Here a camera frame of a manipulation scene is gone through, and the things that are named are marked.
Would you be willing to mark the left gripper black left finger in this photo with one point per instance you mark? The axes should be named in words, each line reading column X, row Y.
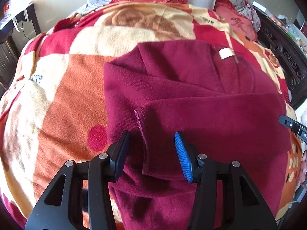
column 61, row 204

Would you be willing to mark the maroon fleece garment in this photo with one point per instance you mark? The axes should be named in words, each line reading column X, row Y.
column 228, row 108

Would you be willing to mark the dark wooden desk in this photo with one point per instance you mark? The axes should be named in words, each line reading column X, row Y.
column 9, row 51

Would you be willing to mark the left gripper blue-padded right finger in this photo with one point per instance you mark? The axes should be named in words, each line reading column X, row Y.
column 226, row 197

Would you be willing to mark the small red heart pillow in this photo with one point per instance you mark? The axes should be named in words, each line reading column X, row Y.
column 238, row 23

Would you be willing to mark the red orange cream blanket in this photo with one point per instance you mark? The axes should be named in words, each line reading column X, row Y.
column 55, row 109

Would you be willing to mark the dark carved wooden headboard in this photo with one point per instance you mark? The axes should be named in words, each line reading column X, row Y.
column 289, row 55

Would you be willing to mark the person's right hand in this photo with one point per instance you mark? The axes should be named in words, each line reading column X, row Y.
column 302, row 171

